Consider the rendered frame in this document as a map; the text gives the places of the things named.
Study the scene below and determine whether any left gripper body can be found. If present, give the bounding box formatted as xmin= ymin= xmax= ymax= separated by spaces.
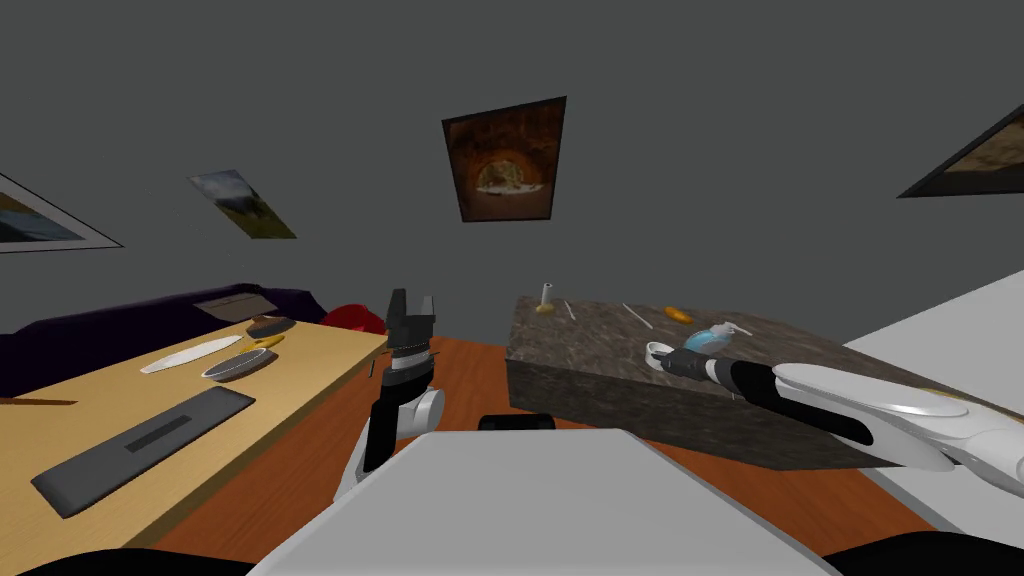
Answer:
xmin=385 ymin=313 xmax=439 ymax=352

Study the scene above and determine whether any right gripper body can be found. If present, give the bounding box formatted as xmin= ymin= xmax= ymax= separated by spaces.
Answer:
xmin=651 ymin=348 xmax=707 ymax=380

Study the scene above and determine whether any white mug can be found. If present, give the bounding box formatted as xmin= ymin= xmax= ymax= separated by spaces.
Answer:
xmin=643 ymin=340 xmax=681 ymax=372

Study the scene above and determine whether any blue spray bottle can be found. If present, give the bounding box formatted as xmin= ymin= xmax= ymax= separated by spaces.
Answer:
xmin=683 ymin=320 xmax=754 ymax=358

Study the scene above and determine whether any red round cushion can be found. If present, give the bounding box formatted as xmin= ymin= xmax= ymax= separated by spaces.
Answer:
xmin=320 ymin=303 xmax=389 ymax=337

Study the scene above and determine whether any dark marble table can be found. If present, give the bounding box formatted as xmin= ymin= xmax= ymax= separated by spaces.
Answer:
xmin=505 ymin=294 xmax=1024 ymax=472

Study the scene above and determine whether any grey round bowl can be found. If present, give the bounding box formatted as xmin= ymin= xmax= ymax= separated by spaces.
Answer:
xmin=200 ymin=348 xmax=279 ymax=383

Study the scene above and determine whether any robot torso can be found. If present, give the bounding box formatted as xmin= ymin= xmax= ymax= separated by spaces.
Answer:
xmin=246 ymin=413 xmax=843 ymax=576

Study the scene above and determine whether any white oval plate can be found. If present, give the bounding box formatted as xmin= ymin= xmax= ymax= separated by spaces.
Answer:
xmin=140 ymin=335 xmax=244 ymax=376

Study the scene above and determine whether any dark grey flat keyboard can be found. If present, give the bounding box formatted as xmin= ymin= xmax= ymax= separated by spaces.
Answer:
xmin=30 ymin=385 xmax=257 ymax=520

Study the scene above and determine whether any dark purple sofa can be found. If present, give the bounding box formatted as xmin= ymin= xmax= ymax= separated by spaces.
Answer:
xmin=0 ymin=282 xmax=329 ymax=399

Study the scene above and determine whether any light wooden table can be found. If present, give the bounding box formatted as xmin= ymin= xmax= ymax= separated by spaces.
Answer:
xmin=0 ymin=316 xmax=391 ymax=576

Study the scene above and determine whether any brown tunnel wall picture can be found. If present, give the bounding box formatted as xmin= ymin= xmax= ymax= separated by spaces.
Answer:
xmin=440 ymin=95 xmax=569 ymax=225

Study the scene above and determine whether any frameless landscape wall picture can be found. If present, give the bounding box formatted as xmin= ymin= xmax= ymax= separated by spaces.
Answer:
xmin=187 ymin=167 xmax=298 ymax=241

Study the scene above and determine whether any black framed wall picture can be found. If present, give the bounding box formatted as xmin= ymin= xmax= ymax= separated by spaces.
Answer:
xmin=895 ymin=105 xmax=1024 ymax=200

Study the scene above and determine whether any white framed wall picture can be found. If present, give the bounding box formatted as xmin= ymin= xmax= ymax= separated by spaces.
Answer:
xmin=0 ymin=172 xmax=125 ymax=256

